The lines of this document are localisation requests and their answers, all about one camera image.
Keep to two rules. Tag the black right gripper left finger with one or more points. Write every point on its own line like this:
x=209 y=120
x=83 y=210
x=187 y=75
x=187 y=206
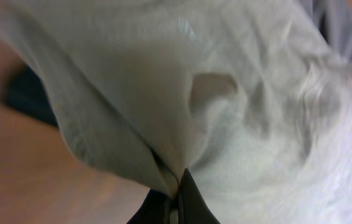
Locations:
x=154 y=210

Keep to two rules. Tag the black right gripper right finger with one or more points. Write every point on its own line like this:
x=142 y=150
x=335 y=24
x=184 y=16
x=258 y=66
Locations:
x=192 y=208

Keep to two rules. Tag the beige khaki shorts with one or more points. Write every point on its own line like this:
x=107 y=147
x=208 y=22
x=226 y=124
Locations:
x=254 y=98

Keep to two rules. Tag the black garment with red trim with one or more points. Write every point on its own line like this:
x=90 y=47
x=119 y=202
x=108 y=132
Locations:
x=25 y=93

